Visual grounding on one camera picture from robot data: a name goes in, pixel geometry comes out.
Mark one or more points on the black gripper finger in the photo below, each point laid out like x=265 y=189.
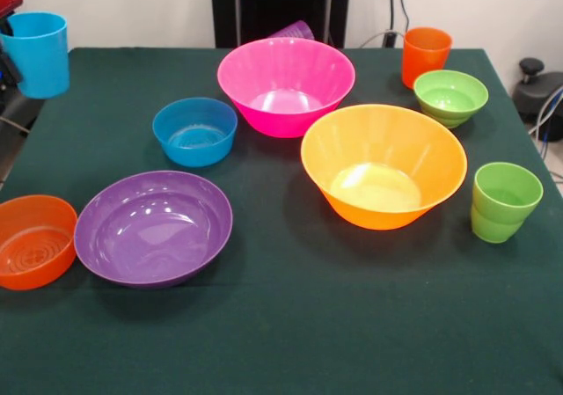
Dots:
x=5 y=26
x=11 y=71

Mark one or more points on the blue plastic cup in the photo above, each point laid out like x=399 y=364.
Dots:
x=39 y=60

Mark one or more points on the orange plastic bowl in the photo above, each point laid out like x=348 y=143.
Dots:
x=31 y=258

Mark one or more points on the purple plastic bowl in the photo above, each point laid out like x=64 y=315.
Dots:
x=154 y=245

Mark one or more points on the purple plastic cup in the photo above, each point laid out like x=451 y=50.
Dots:
x=294 y=31

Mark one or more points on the pink plastic bowl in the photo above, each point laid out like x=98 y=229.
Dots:
x=316 y=69

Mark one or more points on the yellow plastic bowl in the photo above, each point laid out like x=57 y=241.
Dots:
x=431 y=162

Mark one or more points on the green plastic bowl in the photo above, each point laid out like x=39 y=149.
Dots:
x=451 y=104

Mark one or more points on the grey chair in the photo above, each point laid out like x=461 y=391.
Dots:
x=17 y=113

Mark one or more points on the blue plastic bowl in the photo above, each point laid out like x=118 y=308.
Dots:
x=195 y=148

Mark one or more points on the dark green tablecloth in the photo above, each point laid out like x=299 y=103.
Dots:
x=308 y=324

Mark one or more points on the orange plastic cup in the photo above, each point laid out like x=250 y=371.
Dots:
x=424 y=54

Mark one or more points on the green plastic cup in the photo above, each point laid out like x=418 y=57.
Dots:
x=501 y=223

